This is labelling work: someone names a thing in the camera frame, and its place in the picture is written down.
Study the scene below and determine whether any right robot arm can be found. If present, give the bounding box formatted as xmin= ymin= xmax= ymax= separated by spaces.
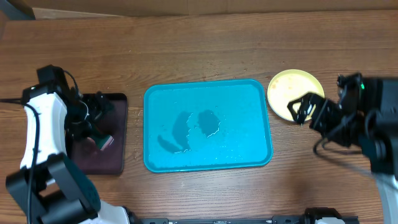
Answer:
xmin=287 ymin=73 xmax=397 ymax=223

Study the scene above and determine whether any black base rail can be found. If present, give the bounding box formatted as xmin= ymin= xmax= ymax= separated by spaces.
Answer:
xmin=125 ymin=207 xmax=360 ymax=224

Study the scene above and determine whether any yellow round plate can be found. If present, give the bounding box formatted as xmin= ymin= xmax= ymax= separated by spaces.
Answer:
xmin=267 ymin=69 xmax=325 ymax=121

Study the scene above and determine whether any pink and green sponge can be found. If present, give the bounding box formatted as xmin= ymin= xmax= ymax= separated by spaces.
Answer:
xmin=92 ymin=134 xmax=114 ymax=151

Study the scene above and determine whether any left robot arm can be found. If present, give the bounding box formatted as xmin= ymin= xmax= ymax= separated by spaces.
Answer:
xmin=6 ymin=65 xmax=139 ymax=224

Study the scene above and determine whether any black square water tray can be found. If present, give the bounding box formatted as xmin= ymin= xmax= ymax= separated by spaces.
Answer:
xmin=66 ymin=93 xmax=128 ymax=175

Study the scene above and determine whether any blue plastic tray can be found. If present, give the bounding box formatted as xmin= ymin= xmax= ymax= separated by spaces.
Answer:
xmin=143 ymin=79 xmax=273 ymax=173

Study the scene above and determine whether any brown cardboard backdrop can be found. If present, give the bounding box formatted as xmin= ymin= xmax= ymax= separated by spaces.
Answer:
xmin=1 ymin=0 xmax=397 ymax=20

